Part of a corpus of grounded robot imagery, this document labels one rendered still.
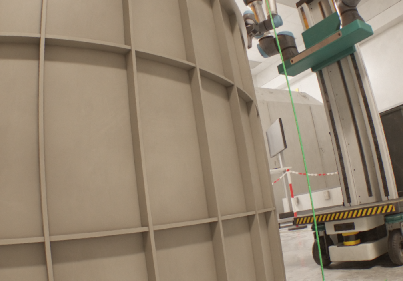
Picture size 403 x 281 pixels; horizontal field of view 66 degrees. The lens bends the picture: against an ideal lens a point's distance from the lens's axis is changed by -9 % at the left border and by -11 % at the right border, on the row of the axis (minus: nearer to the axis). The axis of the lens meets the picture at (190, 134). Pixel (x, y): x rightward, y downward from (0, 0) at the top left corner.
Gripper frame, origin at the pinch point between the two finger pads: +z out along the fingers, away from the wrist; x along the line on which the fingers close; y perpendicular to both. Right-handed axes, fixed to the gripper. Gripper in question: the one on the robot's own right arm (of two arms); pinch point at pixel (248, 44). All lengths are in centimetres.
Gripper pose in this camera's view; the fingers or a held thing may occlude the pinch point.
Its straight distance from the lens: 203.0
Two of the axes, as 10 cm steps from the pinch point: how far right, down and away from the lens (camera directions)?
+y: 7.9, 4.2, 4.5
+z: -1.1, 8.2, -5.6
